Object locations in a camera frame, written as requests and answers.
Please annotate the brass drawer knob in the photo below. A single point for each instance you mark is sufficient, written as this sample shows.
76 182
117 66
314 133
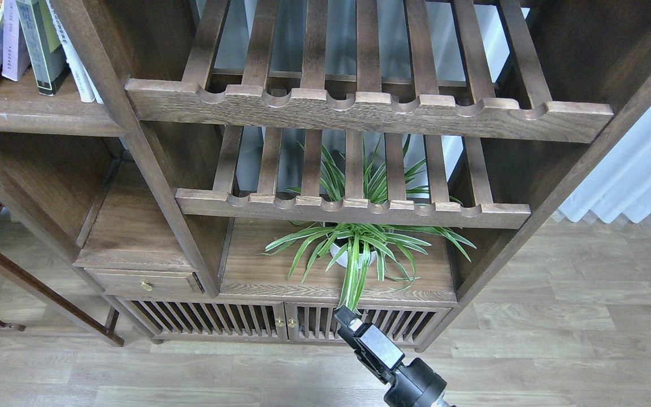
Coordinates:
146 286

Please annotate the green spider plant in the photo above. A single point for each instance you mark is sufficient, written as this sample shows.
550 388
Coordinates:
317 237

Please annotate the white plant pot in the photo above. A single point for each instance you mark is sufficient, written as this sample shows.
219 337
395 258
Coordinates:
341 256

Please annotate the white upright book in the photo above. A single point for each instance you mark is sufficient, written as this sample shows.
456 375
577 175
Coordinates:
88 91

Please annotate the dark wooden bookshelf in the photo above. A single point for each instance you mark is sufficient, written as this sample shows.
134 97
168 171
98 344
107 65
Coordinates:
208 144

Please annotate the white purple-edged book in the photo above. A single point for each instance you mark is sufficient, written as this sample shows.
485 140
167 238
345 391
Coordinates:
15 51

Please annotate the black and green book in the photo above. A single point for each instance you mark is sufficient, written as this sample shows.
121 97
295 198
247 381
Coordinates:
45 49

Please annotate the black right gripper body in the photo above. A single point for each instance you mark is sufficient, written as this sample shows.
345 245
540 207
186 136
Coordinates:
416 385

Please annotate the white curtain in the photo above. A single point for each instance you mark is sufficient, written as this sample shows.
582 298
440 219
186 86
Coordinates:
621 183

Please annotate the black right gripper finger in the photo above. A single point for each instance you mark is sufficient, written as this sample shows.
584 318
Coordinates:
371 346

